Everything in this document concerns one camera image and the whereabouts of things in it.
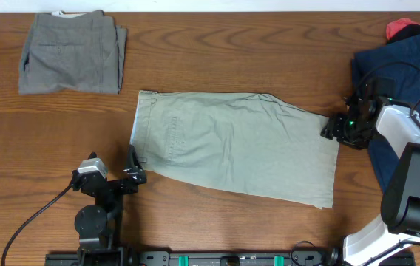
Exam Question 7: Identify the khaki beige shorts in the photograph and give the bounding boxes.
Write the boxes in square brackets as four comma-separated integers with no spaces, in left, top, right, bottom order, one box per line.
[131,91,339,208]

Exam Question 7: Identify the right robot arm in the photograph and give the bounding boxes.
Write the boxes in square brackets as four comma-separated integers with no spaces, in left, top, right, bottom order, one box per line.
[320,96,420,265]

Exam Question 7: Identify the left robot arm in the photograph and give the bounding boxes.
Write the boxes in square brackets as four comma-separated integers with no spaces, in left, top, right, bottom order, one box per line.
[70,145,147,265]

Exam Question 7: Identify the navy blue shorts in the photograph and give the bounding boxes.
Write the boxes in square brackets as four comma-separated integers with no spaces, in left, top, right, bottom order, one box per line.
[350,34,420,195]

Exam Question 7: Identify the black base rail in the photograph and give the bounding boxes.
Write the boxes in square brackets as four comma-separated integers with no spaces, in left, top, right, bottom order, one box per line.
[44,250,416,266]

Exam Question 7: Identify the red garment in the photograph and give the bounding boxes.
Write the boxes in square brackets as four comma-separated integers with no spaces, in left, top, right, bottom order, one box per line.
[386,18,420,40]

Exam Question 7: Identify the black left camera cable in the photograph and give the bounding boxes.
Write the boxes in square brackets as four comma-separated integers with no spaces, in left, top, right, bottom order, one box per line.
[1,184,74,266]

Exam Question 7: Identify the folded grey shorts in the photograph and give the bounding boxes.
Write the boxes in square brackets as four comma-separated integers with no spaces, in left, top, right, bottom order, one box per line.
[18,10,127,95]

